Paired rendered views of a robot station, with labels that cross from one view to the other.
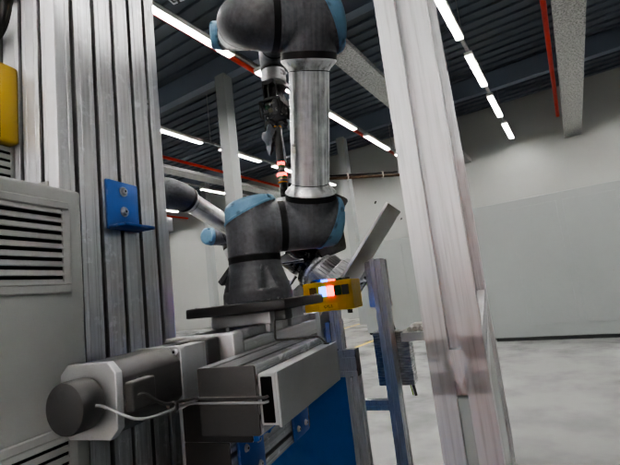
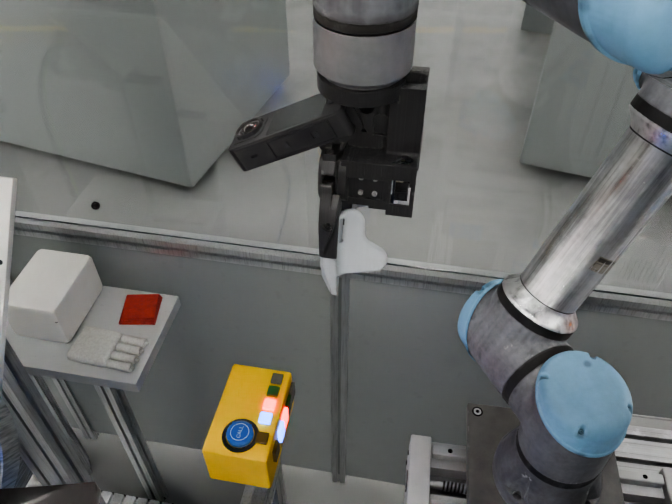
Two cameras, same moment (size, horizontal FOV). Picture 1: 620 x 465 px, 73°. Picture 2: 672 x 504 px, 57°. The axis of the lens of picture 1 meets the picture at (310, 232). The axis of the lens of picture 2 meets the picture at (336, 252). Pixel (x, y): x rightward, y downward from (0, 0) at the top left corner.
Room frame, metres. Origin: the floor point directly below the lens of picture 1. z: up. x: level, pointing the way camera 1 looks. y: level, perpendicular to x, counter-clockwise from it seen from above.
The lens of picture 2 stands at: (1.32, 0.48, 1.91)
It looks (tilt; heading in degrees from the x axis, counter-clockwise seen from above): 44 degrees down; 259
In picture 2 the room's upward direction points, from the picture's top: straight up
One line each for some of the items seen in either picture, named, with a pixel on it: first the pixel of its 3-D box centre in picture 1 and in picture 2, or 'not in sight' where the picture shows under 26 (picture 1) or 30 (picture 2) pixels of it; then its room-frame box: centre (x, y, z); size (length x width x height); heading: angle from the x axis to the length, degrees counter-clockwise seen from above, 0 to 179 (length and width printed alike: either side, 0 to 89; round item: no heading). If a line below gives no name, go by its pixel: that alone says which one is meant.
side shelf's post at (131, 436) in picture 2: not in sight; (128, 430); (1.70, -0.46, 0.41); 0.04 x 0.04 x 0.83; 68
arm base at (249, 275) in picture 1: (256, 278); (552, 460); (0.93, 0.13, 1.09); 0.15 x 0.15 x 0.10
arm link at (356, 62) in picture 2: (274, 78); (364, 42); (1.21, 0.05, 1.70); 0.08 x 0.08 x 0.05
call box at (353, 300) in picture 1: (333, 297); (252, 426); (1.35, -0.05, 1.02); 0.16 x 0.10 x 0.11; 68
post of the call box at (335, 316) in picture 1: (337, 329); not in sight; (1.35, -0.05, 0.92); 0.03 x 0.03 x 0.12; 68
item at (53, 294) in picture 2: not in sight; (47, 293); (1.75, -0.52, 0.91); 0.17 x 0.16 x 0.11; 68
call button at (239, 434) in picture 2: not in sight; (240, 434); (1.36, -0.01, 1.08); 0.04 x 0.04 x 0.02
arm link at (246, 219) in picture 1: (255, 226); (571, 412); (0.93, 0.12, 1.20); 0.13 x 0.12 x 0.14; 103
